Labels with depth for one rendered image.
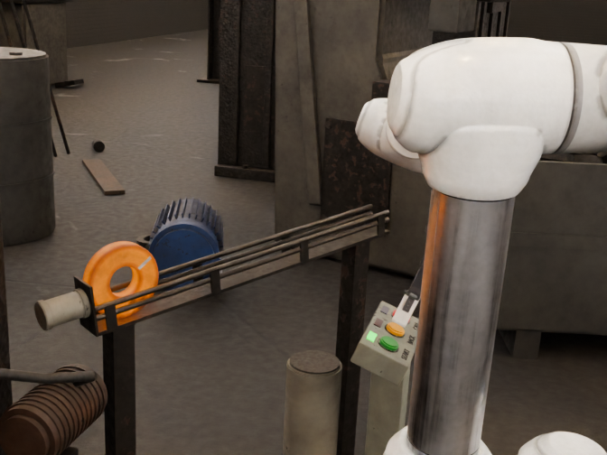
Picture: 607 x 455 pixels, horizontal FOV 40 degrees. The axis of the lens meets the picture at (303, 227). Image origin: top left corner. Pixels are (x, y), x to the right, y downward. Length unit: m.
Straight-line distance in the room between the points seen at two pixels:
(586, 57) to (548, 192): 2.00
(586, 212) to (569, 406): 0.66
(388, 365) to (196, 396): 1.17
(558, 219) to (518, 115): 2.08
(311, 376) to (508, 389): 1.30
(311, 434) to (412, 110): 1.03
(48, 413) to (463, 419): 0.82
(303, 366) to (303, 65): 2.24
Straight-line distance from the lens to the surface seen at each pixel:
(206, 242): 3.36
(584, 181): 3.01
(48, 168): 4.27
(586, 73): 1.00
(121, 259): 1.70
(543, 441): 1.28
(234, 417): 2.64
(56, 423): 1.64
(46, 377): 1.67
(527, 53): 0.98
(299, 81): 3.85
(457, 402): 1.12
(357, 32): 3.72
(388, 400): 1.81
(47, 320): 1.66
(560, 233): 3.04
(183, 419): 2.63
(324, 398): 1.80
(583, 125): 1.00
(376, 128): 1.51
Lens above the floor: 1.32
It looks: 17 degrees down
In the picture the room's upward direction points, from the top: 3 degrees clockwise
